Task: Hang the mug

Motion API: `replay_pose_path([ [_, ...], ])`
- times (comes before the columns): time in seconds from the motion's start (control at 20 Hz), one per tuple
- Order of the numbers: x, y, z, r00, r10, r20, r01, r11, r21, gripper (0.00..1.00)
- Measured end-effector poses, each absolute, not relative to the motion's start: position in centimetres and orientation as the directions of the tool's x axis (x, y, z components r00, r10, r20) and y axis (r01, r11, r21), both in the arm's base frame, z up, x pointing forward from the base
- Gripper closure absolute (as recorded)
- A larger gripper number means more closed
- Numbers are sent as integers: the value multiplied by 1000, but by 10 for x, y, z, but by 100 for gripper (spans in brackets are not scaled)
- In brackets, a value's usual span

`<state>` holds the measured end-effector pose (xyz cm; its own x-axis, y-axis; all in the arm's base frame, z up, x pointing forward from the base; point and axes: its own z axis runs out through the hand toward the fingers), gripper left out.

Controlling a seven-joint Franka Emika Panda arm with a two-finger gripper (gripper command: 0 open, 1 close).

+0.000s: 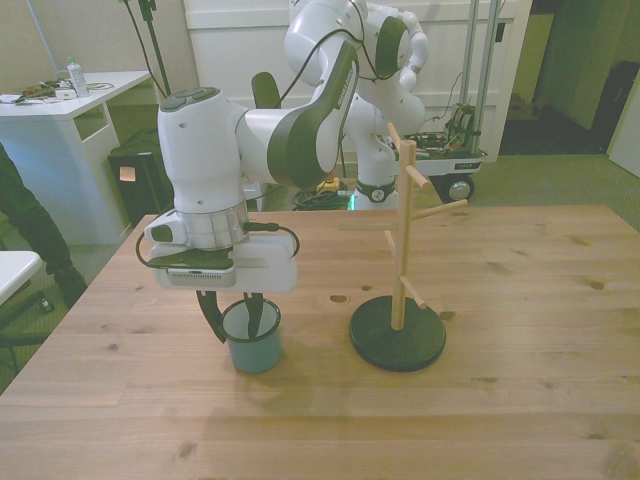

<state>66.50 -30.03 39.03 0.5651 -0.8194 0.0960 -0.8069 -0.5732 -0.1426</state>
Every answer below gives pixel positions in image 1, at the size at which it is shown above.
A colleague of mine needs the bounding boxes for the white mobile cart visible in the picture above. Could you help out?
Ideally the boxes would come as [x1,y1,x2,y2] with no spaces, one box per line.
[399,102,489,204]

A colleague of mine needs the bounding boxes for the yellow emergency stop button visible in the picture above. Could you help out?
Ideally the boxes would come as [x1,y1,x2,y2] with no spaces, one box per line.
[318,172,347,196]

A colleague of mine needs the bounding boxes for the black box with orange note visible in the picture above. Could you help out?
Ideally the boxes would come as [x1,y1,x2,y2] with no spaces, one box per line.
[107,128,177,226]

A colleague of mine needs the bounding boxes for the black suitcase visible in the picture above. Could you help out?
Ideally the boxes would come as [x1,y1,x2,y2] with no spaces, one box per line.
[589,60,640,156]

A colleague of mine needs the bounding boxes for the tangled cables and tools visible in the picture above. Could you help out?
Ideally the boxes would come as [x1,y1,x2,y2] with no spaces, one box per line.
[0,77,69,106]

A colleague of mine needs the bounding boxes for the white desk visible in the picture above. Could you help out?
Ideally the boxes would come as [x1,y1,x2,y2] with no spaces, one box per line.
[0,70,166,246]

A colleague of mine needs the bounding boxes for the black tripod stand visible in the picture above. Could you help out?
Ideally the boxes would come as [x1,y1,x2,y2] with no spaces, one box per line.
[138,0,174,99]

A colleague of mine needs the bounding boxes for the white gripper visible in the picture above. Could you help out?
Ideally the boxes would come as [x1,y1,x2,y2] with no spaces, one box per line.
[167,235,299,346]

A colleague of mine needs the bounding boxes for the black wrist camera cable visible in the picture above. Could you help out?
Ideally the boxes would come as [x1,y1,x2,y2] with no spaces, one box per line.
[135,0,396,269]

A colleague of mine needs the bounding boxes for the wooden mug tree black base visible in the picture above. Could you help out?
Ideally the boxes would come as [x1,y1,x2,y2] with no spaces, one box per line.
[338,122,447,372]

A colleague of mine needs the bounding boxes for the white seat edge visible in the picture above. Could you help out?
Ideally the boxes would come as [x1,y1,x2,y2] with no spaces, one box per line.
[0,249,42,306]

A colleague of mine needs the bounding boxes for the black office chair base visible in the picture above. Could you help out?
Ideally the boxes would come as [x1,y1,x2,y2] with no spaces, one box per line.
[0,289,56,376]

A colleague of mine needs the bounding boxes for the coiled green floor cables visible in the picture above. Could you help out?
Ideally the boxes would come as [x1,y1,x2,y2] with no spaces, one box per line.
[292,185,357,212]

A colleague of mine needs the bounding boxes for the light blue enamel mug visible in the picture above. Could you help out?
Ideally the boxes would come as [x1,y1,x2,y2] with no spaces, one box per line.
[221,298,284,374]

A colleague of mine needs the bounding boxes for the grey cart wheel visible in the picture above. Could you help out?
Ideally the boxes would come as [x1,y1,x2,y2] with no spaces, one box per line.
[447,177,476,204]

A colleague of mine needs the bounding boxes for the person leg dark trousers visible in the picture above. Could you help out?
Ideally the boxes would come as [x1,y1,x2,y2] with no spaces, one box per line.
[0,139,89,307]

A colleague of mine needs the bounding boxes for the clear plastic bottle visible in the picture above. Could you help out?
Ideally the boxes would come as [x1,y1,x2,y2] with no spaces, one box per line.
[66,55,91,99]

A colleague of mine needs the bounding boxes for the aluminium post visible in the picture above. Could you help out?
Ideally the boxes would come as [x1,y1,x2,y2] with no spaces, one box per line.
[462,0,502,157]

